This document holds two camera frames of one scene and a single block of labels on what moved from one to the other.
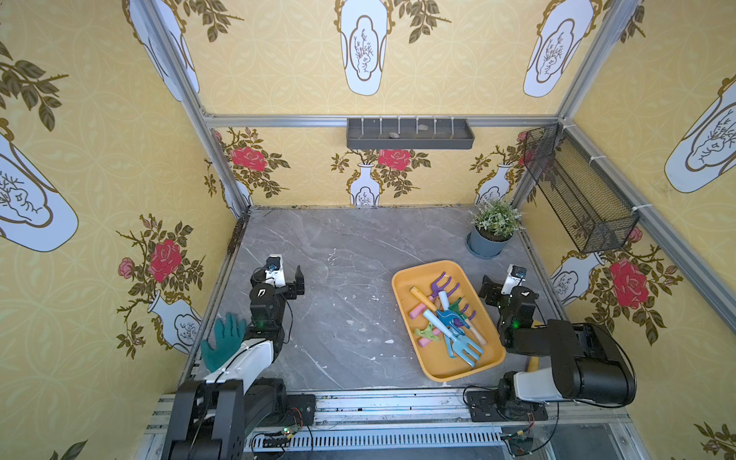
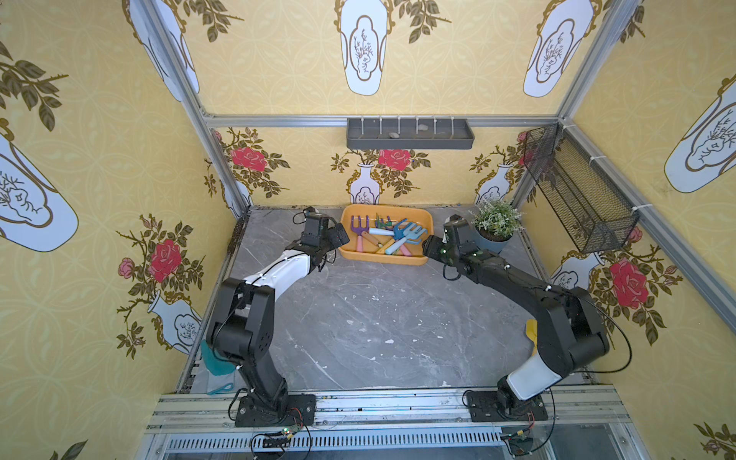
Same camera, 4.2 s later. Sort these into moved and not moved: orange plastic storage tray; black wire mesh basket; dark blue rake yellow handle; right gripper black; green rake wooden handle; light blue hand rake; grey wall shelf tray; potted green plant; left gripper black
Moved: orange plastic storage tray; green rake wooden handle; light blue hand rake; right gripper black; left gripper black; dark blue rake yellow handle
Not moved: black wire mesh basket; grey wall shelf tray; potted green plant
